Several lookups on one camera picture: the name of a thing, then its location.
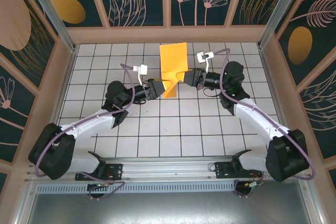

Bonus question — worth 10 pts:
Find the orange cloth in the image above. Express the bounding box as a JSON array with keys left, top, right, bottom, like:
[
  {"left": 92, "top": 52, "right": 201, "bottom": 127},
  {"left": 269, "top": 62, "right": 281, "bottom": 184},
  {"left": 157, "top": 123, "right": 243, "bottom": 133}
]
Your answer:
[{"left": 159, "top": 42, "right": 188, "bottom": 99}]

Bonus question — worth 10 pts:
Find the grey metal sheet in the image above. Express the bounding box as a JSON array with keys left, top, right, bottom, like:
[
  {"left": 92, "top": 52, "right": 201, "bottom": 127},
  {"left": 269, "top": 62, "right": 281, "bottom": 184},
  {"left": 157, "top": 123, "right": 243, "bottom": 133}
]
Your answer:
[{"left": 25, "top": 191, "right": 314, "bottom": 224}]

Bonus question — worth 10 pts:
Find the small circuit board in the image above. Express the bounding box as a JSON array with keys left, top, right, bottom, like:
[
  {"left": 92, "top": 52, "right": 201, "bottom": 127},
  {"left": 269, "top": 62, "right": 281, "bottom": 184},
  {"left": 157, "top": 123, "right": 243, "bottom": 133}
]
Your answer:
[
  {"left": 245, "top": 180, "right": 263, "bottom": 192},
  {"left": 88, "top": 182, "right": 111, "bottom": 192}
]

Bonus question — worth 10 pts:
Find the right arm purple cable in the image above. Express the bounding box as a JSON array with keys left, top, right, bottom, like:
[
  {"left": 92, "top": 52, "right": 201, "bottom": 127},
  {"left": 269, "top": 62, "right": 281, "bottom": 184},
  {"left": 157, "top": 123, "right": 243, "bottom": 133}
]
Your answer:
[{"left": 209, "top": 48, "right": 316, "bottom": 199}]

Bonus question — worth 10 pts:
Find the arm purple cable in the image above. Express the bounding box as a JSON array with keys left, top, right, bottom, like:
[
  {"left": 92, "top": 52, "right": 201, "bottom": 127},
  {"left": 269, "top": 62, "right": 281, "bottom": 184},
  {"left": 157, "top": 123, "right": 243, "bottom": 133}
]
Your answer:
[
  {"left": 209, "top": 48, "right": 316, "bottom": 199},
  {"left": 35, "top": 63, "right": 136, "bottom": 201}
]

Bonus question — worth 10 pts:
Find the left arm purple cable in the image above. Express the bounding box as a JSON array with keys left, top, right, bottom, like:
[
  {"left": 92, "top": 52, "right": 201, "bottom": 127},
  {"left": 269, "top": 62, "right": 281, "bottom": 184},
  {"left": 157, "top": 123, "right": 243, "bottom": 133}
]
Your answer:
[{"left": 35, "top": 63, "right": 136, "bottom": 201}]

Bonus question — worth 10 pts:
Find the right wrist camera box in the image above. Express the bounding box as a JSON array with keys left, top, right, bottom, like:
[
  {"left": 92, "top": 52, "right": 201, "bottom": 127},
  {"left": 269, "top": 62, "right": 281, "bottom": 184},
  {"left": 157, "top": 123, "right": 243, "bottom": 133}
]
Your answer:
[{"left": 196, "top": 50, "right": 215, "bottom": 74}]

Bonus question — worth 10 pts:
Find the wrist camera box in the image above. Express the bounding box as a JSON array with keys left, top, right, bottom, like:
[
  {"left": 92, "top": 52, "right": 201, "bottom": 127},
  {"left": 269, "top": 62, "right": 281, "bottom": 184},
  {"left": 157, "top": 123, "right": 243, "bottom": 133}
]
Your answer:
[
  {"left": 196, "top": 50, "right": 215, "bottom": 74},
  {"left": 133, "top": 63, "right": 148, "bottom": 86}
]

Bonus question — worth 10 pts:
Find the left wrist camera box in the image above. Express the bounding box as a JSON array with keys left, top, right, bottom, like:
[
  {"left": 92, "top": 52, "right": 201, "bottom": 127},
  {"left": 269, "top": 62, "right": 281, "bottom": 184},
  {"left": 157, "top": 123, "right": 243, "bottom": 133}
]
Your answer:
[{"left": 133, "top": 63, "right": 148, "bottom": 86}]

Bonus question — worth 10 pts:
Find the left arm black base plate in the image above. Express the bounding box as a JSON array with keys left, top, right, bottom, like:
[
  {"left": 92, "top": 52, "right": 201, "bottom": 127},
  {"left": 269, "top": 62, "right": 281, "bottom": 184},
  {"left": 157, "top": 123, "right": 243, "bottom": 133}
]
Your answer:
[{"left": 75, "top": 163, "right": 124, "bottom": 182}]

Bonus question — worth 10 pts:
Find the aluminium frame post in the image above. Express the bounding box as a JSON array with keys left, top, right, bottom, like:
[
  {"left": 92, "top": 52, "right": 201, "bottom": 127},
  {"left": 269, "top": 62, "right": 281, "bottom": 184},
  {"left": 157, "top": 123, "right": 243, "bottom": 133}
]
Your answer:
[
  {"left": 20, "top": 0, "right": 79, "bottom": 53},
  {"left": 257, "top": 0, "right": 312, "bottom": 49}
]

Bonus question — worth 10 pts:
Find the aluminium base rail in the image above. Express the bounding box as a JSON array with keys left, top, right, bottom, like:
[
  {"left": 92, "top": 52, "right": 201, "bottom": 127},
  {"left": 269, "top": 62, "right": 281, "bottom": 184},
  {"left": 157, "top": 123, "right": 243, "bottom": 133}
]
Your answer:
[{"left": 25, "top": 157, "right": 313, "bottom": 183}]

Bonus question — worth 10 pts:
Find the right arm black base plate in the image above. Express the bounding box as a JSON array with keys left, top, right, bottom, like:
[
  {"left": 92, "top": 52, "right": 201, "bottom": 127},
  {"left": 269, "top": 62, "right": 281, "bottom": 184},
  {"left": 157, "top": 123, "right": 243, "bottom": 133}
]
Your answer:
[{"left": 214, "top": 161, "right": 263, "bottom": 179}]

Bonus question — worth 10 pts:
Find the grey slotted cable duct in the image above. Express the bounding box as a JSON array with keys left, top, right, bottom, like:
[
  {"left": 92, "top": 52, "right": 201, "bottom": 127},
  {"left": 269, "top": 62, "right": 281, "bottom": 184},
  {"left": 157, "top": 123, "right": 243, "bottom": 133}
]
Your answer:
[{"left": 35, "top": 183, "right": 237, "bottom": 194}]

